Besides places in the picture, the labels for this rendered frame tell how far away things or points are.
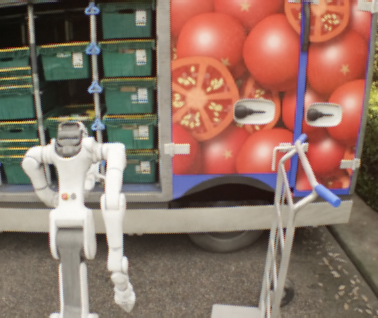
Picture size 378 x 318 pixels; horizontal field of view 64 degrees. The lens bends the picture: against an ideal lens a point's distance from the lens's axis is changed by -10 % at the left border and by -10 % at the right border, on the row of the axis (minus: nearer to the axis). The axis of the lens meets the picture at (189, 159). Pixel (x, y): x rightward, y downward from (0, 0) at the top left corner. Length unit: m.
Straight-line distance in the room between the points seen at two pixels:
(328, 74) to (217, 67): 0.79
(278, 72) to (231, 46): 0.36
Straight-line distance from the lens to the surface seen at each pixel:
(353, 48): 2.52
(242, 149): 2.36
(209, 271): 2.72
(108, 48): 2.38
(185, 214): 2.54
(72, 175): 1.63
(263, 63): 2.27
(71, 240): 1.61
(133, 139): 2.49
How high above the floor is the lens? 1.75
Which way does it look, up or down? 21 degrees down
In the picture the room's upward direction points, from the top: straight up
